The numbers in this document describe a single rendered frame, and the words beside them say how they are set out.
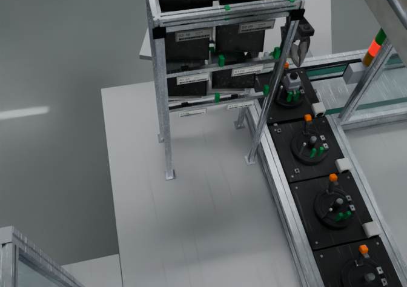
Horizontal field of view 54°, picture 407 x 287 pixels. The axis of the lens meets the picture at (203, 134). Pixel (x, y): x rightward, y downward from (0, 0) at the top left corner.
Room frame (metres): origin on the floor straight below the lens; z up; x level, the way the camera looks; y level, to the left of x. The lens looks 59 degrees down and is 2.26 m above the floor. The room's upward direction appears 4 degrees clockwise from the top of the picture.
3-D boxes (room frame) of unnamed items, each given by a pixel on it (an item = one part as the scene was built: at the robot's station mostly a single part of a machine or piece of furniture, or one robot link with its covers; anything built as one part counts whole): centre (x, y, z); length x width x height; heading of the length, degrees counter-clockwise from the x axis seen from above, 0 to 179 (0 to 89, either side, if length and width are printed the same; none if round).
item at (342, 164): (0.75, -0.40, 1.01); 0.24 x 0.24 x 0.13; 16
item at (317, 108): (0.93, -0.45, 0.97); 0.05 x 0.05 x 0.04; 16
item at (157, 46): (0.77, -0.02, 1.26); 0.36 x 0.21 x 0.80; 106
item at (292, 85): (0.99, -0.33, 1.06); 0.08 x 0.04 x 0.07; 16
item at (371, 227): (0.51, -0.47, 1.01); 0.24 x 0.24 x 0.13; 16
